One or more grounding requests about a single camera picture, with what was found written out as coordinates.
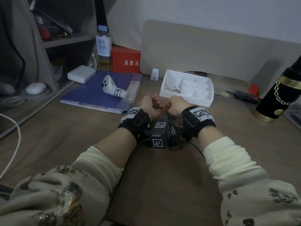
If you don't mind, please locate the person's left hand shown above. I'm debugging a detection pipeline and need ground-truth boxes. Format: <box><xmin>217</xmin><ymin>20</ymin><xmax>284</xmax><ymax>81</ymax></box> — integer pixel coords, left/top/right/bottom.
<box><xmin>140</xmin><ymin>94</ymin><xmax>163</xmax><ymax>120</ymax></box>

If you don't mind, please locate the person's right hand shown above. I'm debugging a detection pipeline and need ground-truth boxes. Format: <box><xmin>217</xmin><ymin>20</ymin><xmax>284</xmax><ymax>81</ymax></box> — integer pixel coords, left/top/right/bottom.
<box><xmin>166</xmin><ymin>96</ymin><xmax>194</xmax><ymax>118</ymax></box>

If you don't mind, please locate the pile of silver paper clips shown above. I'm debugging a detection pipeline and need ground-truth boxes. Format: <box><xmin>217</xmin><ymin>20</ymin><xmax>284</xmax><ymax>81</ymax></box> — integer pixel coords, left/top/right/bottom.
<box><xmin>162</xmin><ymin>110</ymin><xmax>183</xmax><ymax>123</ymax></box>

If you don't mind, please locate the small heap of paper clips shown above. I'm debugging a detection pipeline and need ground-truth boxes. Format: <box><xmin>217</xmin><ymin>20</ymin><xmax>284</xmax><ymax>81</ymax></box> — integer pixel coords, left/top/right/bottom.
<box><xmin>164</xmin><ymin>83</ymin><xmax>182</xmax><ymax>93</ymax></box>

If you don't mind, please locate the white compartment organizer tray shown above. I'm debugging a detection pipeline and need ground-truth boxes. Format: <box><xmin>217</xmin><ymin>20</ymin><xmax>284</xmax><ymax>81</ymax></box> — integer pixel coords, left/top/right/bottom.
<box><xmin>159</xmin><ymin>69</ymin><xmax>214</xmax><ymax>107</ymax></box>

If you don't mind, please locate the person's left forearm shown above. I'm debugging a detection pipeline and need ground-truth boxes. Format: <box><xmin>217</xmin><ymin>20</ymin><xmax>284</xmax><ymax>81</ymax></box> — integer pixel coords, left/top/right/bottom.
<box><xmin>0</xmin><ymin>128</ymin><xmax>138</xmax><ymax>226</ymax></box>

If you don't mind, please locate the person's right forearm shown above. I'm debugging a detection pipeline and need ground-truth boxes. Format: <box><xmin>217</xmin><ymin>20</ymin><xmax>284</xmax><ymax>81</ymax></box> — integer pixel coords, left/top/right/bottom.
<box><xmin>197</xmin><ymin>127</ymin><xmax>301</xmax><ymax>226</ymax></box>

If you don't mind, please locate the white handheld controller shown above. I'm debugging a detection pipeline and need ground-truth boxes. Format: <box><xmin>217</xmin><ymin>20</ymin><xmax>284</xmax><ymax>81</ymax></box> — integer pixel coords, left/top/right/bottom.
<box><xmin>101</xmin><ymin>75</ymin><xmax>130</xmax><ymax>99</ymax></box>

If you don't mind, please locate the orange ribbed box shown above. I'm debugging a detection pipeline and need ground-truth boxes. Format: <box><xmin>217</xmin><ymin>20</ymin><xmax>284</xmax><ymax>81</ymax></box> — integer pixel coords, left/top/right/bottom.
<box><xmin>112</xmin><ymin>46</ymin><xmax>141</xmax><ymax>74</ymax></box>

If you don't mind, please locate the blue document folder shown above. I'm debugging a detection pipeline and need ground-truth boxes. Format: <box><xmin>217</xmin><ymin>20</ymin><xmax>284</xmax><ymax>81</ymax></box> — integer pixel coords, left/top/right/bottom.
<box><xmin>59</xmin><ymin>70</ymin><xmax>143</xmax><ymax>115</ymax></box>

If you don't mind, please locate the black screwdriver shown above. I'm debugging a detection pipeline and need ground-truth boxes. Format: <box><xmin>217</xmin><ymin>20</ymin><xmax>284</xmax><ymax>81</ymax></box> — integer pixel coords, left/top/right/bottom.
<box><xmin>226</xmin><ymin>89</ymin><xmax>260</xmax><ymax>105</ymax></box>

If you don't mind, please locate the beige desk divider panel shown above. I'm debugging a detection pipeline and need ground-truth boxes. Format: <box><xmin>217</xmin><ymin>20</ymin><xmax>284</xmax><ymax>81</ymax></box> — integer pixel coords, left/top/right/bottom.
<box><xmin>140</xmin><ymin>19</ymin><xmax>301</xmax><ymax>90</ymax></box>

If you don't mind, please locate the tea bottle with blue cap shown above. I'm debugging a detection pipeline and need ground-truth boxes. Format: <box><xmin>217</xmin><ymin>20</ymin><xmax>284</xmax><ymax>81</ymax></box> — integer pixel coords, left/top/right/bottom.
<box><xmin>95</xmin><ymin>25</ymin><xmax>113</xmax><ymax>71</ymax></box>

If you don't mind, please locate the small red object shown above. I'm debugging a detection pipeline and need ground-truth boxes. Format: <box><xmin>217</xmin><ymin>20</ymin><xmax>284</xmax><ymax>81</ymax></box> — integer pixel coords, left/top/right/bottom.
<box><xmin>249</xmin><ymin>83</ymin><xmax>260</xmax><ymax>97</ymax></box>

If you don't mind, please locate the white flat adapter box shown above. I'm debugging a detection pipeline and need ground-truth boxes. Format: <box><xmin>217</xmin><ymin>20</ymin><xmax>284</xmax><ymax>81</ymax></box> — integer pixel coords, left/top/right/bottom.
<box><xmin>67</xmin><ymin>65</ymin><xmax>96</xmax><ymax>84</ymax></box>

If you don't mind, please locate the clear plastic bag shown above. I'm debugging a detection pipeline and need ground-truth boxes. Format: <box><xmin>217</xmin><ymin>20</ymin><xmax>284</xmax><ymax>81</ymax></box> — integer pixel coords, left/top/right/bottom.
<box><xmin>50</xmin><ymin>66</ymin><xmax>63</xmax><ymax>82</ymax></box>

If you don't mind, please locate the grey shelf unit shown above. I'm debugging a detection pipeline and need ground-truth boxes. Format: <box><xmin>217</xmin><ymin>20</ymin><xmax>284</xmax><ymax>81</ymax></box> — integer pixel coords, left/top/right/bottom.
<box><xmin>0</xmin><ymin>0</ymin><xmax>98</xmax><ymax>139</ymax></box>

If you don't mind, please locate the clear plastic case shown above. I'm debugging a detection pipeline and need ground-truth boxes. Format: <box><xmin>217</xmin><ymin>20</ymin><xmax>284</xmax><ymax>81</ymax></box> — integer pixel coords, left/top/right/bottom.
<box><xmin>282</xmin><ymin>105</ymin><xmax>301</xmax><ymax>132</ymax></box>

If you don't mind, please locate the white computer mouse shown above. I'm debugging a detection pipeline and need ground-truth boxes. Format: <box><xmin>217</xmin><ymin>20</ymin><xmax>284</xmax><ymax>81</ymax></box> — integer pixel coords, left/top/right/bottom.
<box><xmin>26</xmin><ymin>82</ymin><xmax>47</xmax><ymax>95</ymax></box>

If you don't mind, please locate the red pouch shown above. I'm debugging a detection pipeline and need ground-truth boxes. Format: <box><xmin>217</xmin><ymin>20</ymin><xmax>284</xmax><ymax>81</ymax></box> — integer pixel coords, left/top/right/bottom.
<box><xmin>39</xmin><ymin>27</ymin><xmax>52</xmax><ymax>41</ymax></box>

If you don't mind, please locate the black right wrist strap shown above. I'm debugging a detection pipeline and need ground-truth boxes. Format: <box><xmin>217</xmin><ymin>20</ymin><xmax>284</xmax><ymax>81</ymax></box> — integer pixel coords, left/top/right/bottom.
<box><xmin>180</xmin><ymin>105</ymin><xmax>216</xmax><ymax>142</ymax></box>

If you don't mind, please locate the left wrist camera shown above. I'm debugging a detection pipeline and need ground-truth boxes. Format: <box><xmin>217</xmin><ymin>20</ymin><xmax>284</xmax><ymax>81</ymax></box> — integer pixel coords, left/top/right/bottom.
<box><xmin>150</xmin><ymin>116</ymin><xmax>173</xmax><ymax>148</ymax></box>

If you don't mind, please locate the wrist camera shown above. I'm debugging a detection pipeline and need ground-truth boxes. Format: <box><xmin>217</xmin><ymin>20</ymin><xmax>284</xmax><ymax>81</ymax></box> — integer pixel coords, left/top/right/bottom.
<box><xmin>168</xmin><ymin>122</ymin><xmax>183</xmax><ymax>151</ymax></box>
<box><xmin>150</xmin><ymin>116</ymin><xmax>173</xmax><ymax>148</ymax></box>

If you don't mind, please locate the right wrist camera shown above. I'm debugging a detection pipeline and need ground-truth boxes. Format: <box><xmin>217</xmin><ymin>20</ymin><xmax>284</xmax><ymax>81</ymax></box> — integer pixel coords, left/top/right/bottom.
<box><xmin>168</xmin><ymin>122</ymin><xmax>183</xmax><ymax>151</ymax></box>

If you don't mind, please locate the black right camera cable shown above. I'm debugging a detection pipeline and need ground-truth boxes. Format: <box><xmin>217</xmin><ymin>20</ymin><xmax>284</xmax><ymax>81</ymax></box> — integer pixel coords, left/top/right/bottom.
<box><xmin>188</xmin><ymin>141</ymin><xmax>205</xmax><ymax>159</ymax></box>

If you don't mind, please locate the black thermos with gold chain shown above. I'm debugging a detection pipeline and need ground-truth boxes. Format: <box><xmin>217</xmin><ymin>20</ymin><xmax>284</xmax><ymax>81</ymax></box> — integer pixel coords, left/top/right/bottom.
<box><xmin>253</xmin><ymin>55</ymin><xmax>301</xmax><ymax>123</ymax></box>

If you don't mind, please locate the thick black cable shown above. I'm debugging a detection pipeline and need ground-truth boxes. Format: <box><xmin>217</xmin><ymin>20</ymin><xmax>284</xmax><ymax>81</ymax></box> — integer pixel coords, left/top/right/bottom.
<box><xmin>7</xmin><ymin>33</ymin><xmax>26</xmax><ymax>87</ymax></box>

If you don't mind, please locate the grey ring coil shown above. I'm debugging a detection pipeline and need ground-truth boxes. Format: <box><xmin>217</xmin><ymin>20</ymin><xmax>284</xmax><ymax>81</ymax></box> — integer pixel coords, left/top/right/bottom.
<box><xmin>2</xmin><ymin>96</ymin><xmax>25</xmax><ymax>107</ymax></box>

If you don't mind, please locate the white cable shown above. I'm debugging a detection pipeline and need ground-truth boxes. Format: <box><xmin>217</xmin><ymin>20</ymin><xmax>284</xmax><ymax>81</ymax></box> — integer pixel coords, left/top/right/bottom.
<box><xmin>0</xmin><ymin>113</ymin><xmax>22</xmax><ymax>180</ymax></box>

